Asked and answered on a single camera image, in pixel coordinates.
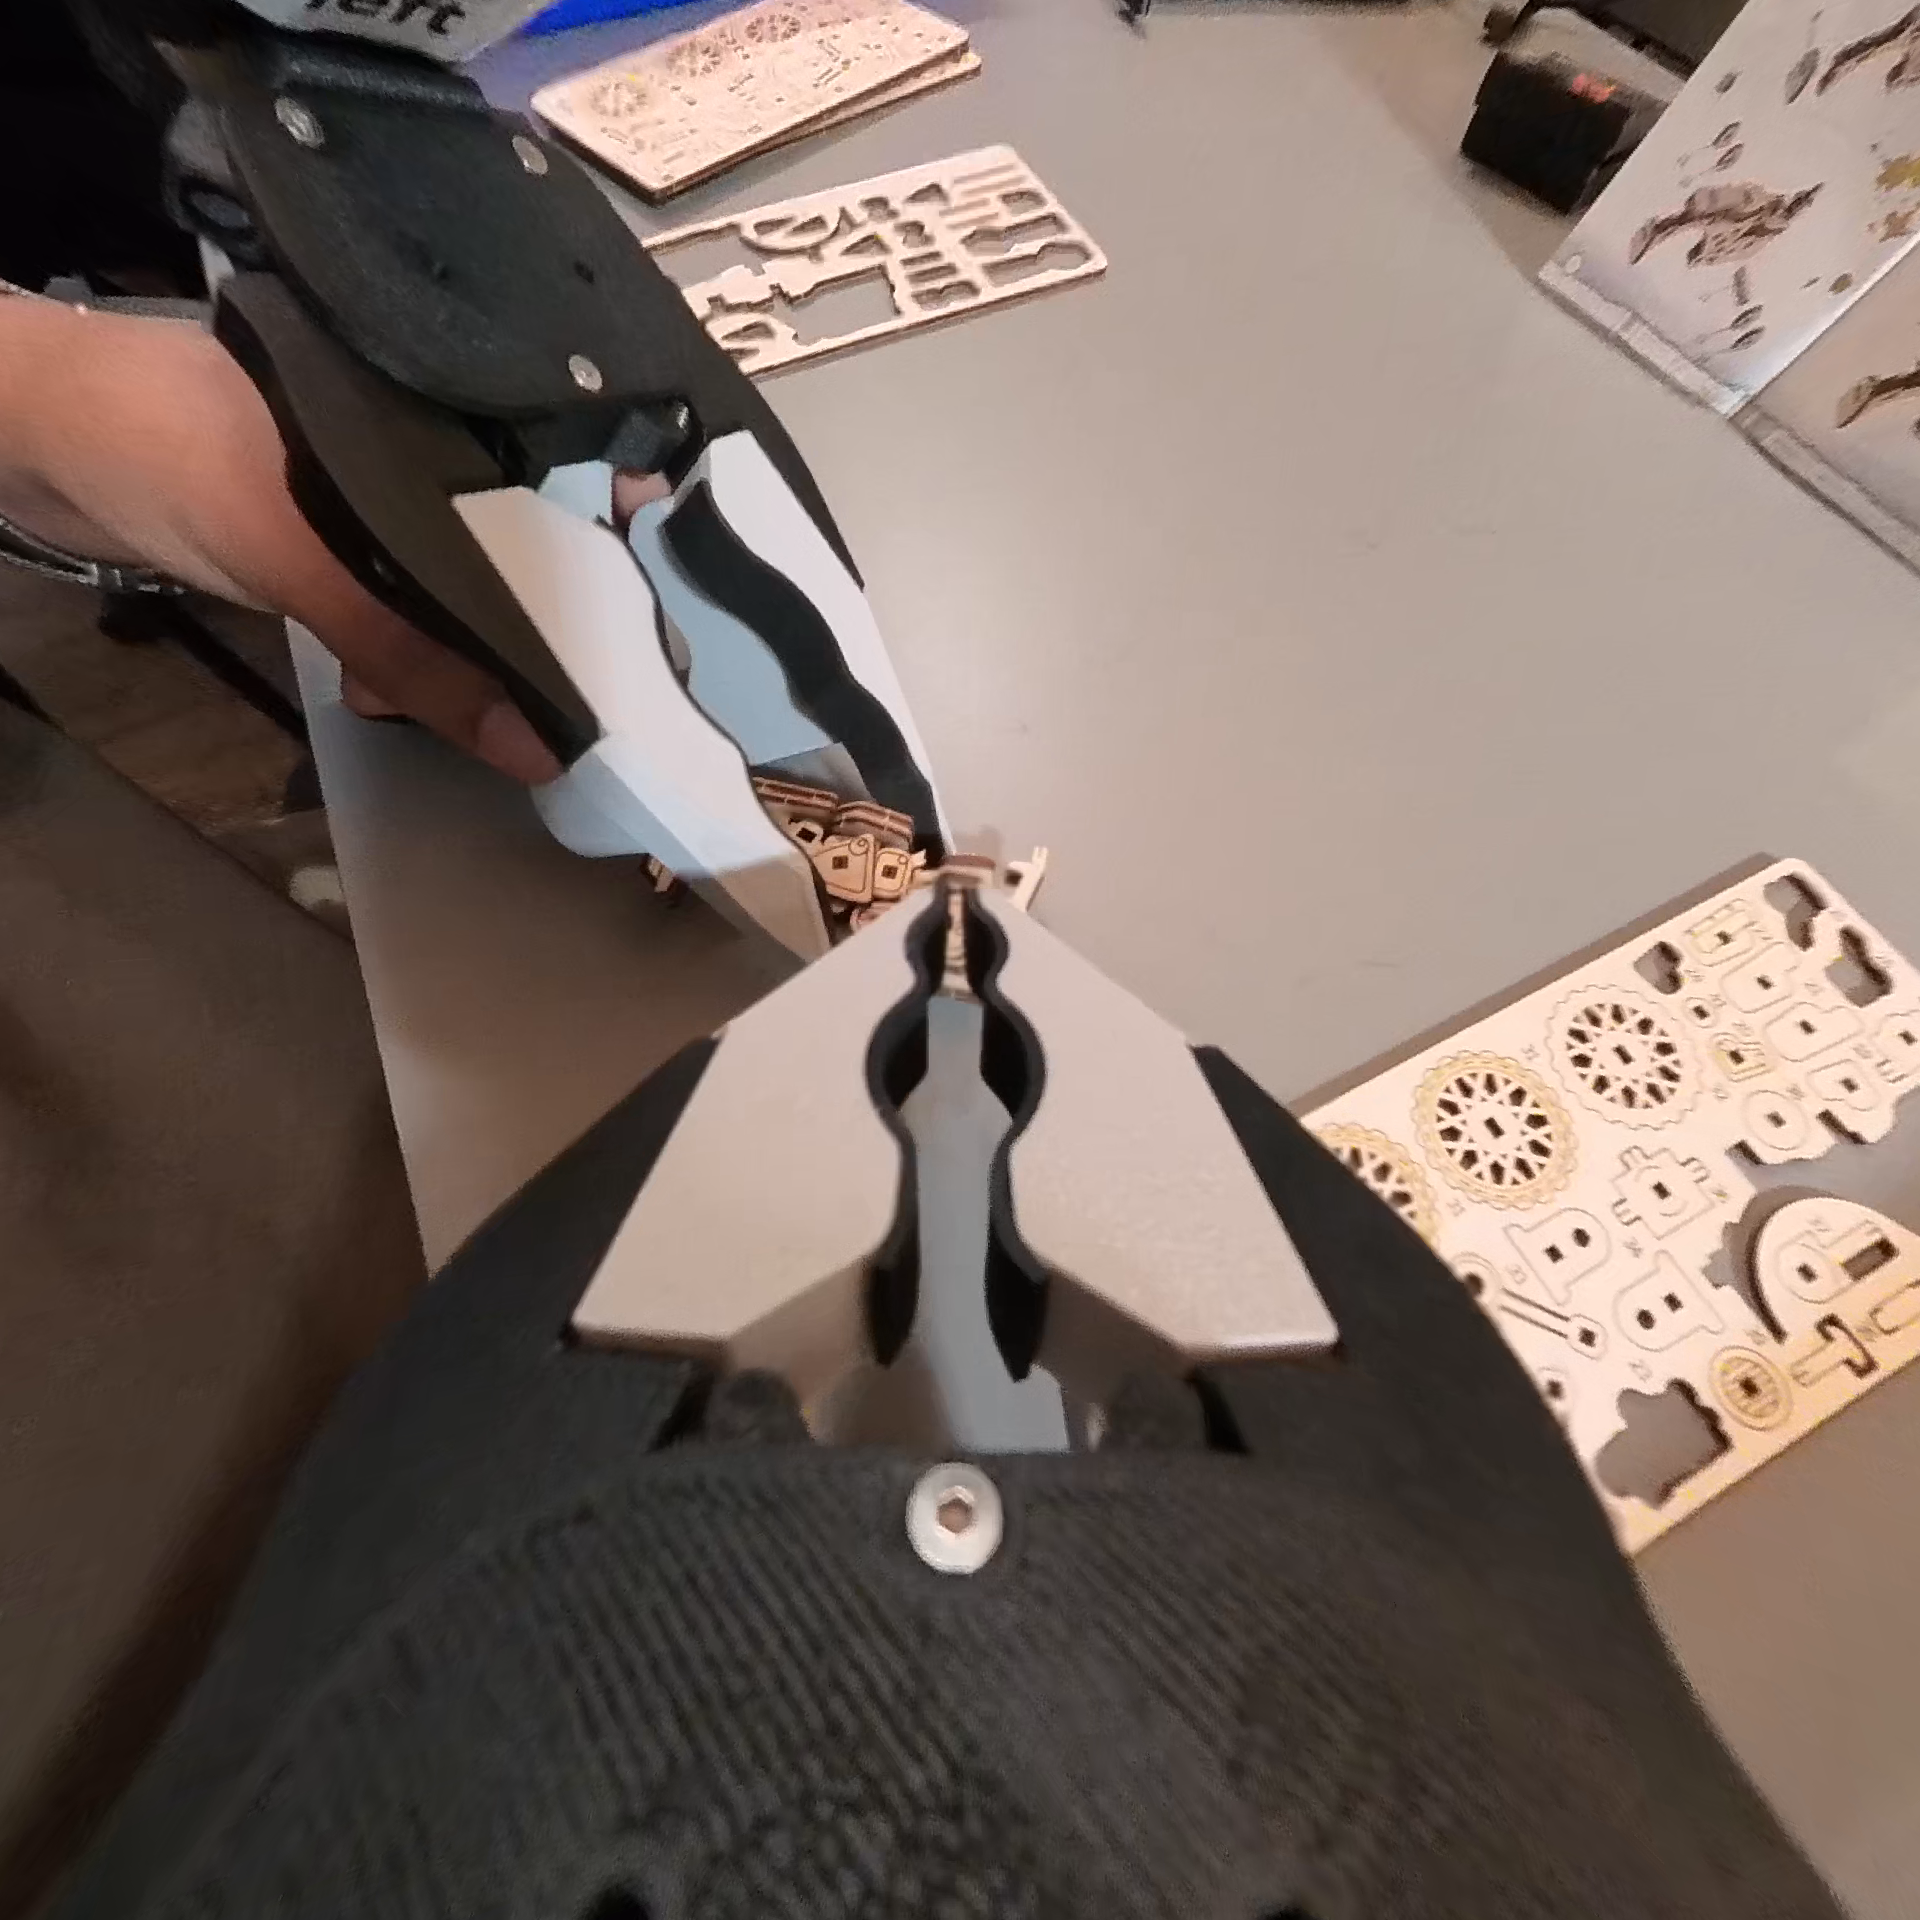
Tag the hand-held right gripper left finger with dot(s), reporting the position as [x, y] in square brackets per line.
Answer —
[720, 1202]

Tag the person's brown shirt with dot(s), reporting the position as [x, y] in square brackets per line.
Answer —
[165, 1276]

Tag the instruction booklet on stand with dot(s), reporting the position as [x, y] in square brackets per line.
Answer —
[1757, 225]

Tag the wooden puzzle sheet with wheels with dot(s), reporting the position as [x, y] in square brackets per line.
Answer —
[1651, 1202]

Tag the grey desk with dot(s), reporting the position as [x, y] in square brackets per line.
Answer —
[1276, 601]

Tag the black tablet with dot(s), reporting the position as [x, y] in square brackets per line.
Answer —
[1651, 25]

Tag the wooden model assembly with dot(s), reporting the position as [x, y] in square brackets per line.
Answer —
[855, 855]

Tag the slotted wooden puzzle sheet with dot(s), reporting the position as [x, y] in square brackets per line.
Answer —
[1037, 265]

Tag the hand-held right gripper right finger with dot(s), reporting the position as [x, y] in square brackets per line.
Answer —
[1171, 1202]

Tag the engraved wooden puzzle sheet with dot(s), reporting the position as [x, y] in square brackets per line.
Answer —
[750, 90]

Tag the small black box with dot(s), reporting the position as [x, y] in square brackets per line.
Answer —
[1559, 113]

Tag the person's left hand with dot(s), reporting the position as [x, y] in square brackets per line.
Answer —
[181, 481]

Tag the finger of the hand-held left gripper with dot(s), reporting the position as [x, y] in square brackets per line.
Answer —
[629, 692]
[811, 601]

